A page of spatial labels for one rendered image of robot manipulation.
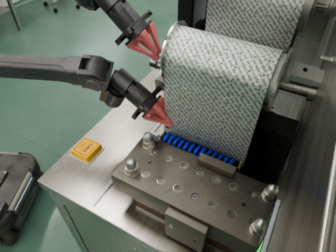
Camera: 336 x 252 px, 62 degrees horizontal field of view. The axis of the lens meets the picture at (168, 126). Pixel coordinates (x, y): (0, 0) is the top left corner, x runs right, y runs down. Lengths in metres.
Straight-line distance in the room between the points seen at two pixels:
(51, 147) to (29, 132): 0.27
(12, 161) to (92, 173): 1.13
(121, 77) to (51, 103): 1.96
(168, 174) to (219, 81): 0.26
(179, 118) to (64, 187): 0.40
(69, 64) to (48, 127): 1.71
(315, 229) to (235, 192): 0.49
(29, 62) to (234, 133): 0.55
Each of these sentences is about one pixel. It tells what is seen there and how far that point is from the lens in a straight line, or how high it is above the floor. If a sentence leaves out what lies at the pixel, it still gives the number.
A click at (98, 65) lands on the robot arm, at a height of 1.21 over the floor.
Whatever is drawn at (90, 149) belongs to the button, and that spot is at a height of 0.92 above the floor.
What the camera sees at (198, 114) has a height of 1.14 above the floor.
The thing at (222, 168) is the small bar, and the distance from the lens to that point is 0.70.
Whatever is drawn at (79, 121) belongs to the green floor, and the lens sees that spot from 2.42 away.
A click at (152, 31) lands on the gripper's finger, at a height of 1.30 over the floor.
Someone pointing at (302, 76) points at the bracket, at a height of 1.29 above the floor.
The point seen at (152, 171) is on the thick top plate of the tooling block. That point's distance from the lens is 0.71.
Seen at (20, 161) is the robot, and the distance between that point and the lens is 1.95.
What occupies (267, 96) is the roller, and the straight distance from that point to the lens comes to 0.61.
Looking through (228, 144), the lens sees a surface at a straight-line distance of 0.72.
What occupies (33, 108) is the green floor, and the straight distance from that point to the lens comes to 2.70.
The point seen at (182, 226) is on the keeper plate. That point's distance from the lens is 0.67.
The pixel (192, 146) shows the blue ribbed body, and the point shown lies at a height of 1.04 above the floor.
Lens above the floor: 1.60
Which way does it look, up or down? 45 degrees down
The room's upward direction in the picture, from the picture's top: straight up
